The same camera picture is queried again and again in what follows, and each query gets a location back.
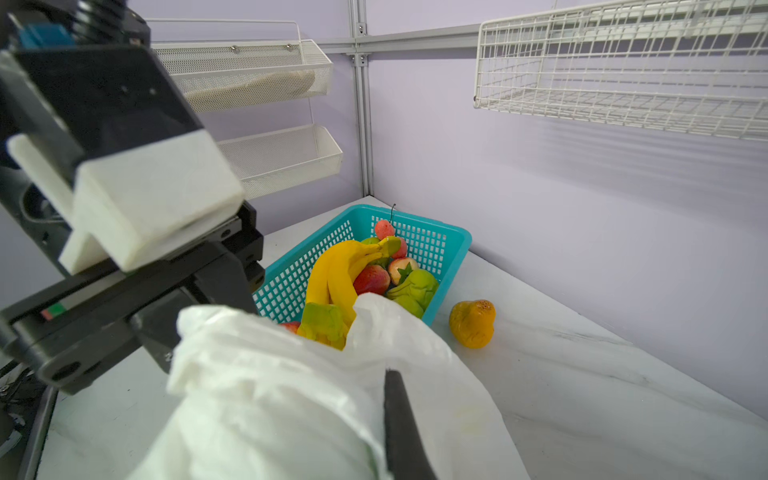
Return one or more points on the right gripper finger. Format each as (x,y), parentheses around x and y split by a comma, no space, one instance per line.
(405,454)

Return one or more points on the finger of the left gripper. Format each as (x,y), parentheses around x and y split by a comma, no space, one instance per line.
(154,325)
(223,282)

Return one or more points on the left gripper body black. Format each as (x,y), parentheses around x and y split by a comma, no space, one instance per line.
(72,333)

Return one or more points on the white plastic bag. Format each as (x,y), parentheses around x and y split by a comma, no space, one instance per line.
(259,402)

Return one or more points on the orange fake pear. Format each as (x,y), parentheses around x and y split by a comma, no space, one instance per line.
(472,323)

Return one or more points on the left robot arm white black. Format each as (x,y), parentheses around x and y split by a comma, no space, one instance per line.
(58,24)

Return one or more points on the dark red fake strawberry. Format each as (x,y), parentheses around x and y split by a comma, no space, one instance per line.
(372,279)

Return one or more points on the red white fake strawberry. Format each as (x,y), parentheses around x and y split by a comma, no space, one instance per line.
(399,269)

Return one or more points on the teal plastic basket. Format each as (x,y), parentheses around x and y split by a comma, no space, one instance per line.
(438,248)

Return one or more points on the small yellow banana bunch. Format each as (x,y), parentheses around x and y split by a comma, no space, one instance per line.
(324,324)

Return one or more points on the beige cloth in shelf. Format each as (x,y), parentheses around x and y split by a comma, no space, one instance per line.
(275,87)

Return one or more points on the upper white mesh shelf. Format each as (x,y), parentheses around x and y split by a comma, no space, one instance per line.
(205,53)

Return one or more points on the aluminium frame rail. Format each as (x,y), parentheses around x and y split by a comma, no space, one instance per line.
(384,42)

